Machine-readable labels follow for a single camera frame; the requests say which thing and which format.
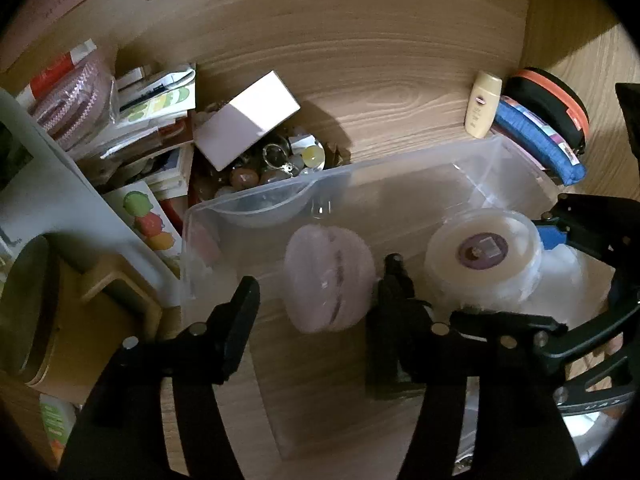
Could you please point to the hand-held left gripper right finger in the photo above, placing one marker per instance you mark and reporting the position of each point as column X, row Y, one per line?
column 395, row 310

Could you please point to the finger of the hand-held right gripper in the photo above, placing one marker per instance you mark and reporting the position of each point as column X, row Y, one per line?
column 550, row 232
column 575, row 345

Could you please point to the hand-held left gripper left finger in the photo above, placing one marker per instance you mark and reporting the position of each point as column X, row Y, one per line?
column 235, row 320

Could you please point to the white round disc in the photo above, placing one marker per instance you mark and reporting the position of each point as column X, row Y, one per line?
column 480, row 252

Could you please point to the pale round plastic case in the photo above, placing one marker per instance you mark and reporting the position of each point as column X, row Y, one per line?
column 325, row 280

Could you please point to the clear plastic storage bin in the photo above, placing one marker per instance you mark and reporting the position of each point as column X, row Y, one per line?
column 410, row 185

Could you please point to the wooden desktop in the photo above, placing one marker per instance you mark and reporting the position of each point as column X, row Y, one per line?
column 22, row 410

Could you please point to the white cloth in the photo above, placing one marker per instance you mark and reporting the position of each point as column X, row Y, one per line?
column 570, row 275

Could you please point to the blue patchwork zip pouch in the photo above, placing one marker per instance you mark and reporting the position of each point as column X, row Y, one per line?
column 530, row 135

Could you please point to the small clear plastic bowl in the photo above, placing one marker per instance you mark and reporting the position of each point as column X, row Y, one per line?
column 260, row 210

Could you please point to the fruit printed card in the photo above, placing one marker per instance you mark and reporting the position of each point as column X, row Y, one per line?
column 145, row 220

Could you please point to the tan mug with dark lid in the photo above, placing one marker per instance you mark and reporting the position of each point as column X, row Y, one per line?
column 100, row 340

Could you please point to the cream sunscreen bottle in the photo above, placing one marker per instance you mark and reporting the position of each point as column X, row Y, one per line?
column 482, row 110

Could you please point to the black case orange zipper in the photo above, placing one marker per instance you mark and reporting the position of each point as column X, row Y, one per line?
column 545, row 92

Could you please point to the pile of beads and trinkets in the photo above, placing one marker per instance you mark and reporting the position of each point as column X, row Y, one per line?
column 280, row 160

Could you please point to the white cardboard box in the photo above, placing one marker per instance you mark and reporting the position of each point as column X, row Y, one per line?
column 245, row 120

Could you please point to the green orange snack packet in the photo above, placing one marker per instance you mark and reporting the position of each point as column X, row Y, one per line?
column 57, row 425

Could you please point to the white arched mirror stand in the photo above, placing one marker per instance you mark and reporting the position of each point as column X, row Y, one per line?
column 60, row 195

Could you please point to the stack of books and papers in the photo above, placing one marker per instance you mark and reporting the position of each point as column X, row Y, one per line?
column 150, row 105

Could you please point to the wooden desk hutch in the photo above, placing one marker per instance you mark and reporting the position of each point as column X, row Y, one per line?
column 400, row 35

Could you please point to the pink ribbed plastic packet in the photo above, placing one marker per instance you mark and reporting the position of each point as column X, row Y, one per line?
column 75, row 100

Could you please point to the red and white tube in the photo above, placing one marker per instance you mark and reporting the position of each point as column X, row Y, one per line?
column 55, row 67

